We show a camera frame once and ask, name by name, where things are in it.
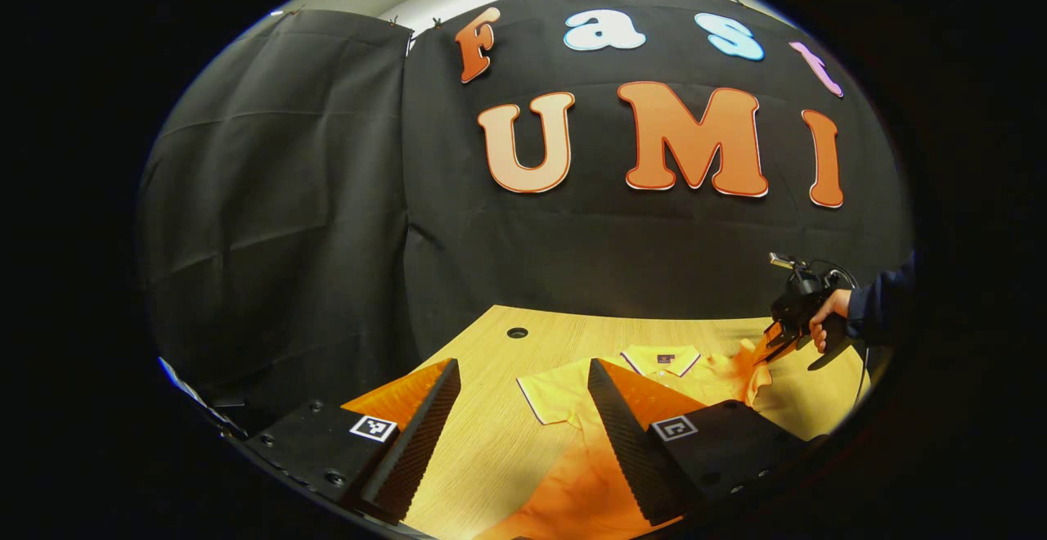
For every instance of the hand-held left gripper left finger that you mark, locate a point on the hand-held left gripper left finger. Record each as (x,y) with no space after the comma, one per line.
(417,446)

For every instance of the orange T-shirt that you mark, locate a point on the orange T-shirt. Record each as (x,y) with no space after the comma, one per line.
(564,393)

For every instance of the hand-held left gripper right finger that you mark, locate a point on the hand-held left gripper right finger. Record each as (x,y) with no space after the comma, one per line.
(626,442)

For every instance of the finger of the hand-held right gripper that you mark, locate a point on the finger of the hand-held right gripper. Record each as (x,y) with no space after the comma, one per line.
(773,342)

